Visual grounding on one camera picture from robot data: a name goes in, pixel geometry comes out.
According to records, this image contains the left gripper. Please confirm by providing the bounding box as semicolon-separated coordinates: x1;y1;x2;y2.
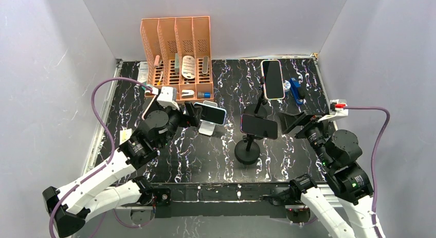
157;98;202;149

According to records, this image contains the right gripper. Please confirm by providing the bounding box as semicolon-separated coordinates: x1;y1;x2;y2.
275;109;333;167

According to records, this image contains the magenta-edged black smartphone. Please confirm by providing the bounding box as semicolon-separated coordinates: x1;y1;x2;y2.
240;114;278;140

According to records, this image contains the black round-base phone stand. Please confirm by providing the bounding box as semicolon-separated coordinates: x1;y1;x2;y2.
234;135;260;165

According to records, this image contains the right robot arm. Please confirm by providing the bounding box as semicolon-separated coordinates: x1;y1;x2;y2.
279;112;385;237

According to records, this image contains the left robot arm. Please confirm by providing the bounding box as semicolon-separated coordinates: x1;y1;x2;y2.
42;101;203;237

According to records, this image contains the white folding phone stand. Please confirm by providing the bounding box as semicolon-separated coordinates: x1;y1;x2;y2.
198;100;217;136

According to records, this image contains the black tall phone stand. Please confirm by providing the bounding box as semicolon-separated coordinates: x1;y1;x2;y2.
243;77;267;118

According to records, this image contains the blue-edged smartphone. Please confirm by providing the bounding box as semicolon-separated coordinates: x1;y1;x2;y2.
194;102;227;125

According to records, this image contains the white stapler in organizer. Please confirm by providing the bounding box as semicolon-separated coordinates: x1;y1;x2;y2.
180;89;195;99

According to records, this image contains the grey bottle blue cap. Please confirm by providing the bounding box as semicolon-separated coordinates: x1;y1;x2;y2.
197;91;211;99

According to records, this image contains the small white blue bottle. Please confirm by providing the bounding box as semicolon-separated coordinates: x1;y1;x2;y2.
283;80;291;94

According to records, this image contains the blue stapler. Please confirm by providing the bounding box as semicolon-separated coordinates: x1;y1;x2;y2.
290;78;305;105

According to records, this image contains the pink-cased tall smartphone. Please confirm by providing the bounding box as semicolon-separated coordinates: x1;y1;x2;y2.
261;59;285;100

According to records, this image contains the beige long stapler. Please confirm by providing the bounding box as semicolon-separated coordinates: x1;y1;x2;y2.
201;56;209;75

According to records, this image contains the white oval label tag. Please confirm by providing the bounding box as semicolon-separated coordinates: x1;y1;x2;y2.
181;56;195;80

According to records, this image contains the green white small box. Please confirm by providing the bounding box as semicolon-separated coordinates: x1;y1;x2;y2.
174;53;180;77

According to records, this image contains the orange plastic file organizer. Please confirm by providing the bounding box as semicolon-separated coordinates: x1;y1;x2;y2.
140;16;214;103

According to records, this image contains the pink eraser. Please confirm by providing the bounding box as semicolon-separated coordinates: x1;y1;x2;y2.
153;55;161;68

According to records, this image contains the white paper packet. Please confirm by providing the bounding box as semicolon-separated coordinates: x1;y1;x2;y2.
137;61;149;85

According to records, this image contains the small yellow white box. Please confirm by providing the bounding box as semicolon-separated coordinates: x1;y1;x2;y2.
119;129;133;145

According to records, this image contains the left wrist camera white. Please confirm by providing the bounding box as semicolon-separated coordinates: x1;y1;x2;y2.
156;86;179;111

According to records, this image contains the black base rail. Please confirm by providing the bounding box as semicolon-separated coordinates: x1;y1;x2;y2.
151;182;315;225

